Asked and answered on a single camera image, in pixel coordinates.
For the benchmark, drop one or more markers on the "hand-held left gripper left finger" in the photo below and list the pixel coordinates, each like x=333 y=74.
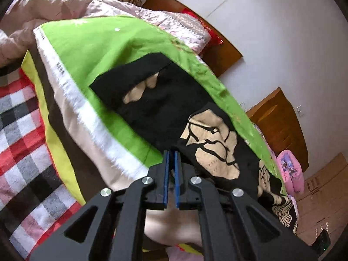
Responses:
x=165 y=179

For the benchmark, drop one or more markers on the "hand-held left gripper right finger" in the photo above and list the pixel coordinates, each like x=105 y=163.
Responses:
x=177 y=179

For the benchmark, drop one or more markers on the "black pants with beige print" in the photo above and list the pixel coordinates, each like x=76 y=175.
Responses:
x=163 y=114

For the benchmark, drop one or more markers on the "wooden headboard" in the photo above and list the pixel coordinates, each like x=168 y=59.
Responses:
x=277 y=125
x=225 y=57

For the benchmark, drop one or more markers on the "pink pillow with purple print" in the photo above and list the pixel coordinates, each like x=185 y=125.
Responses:
x=295 y=179

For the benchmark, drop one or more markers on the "red pillow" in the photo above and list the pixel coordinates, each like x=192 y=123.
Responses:
x=214 y=36

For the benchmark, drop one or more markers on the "green printed bed sheet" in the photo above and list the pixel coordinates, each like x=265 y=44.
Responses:
x=95 y=49

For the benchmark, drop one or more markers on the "red white plaid blanket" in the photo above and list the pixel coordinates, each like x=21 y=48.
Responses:
x=21 y=141

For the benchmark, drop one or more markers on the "light wooden wardrobe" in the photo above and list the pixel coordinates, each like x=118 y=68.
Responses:
x=326 y=185

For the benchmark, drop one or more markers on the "dark device with green light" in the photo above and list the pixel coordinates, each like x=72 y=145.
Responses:
x=323 y=240

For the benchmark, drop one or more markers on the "pink quilt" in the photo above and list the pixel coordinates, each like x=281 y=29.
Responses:
x=40 y=8

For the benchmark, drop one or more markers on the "white wall socket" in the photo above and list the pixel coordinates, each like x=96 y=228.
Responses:
x=299 y=111

